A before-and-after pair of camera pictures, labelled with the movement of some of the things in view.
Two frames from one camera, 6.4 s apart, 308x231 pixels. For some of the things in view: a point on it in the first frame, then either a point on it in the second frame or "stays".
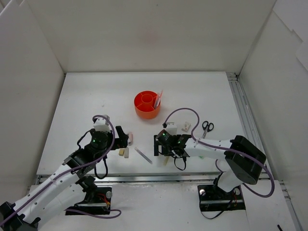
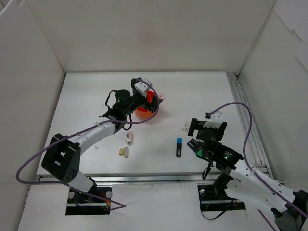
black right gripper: x=158 y=146 to x=192 y=126
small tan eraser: x=121 y=152 stays
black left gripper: x=120 y=138 to x=153 y=104
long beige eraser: x=126 y=152 stays
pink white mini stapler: x=130 y=139 stays
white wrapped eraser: x=186 y=127 stays
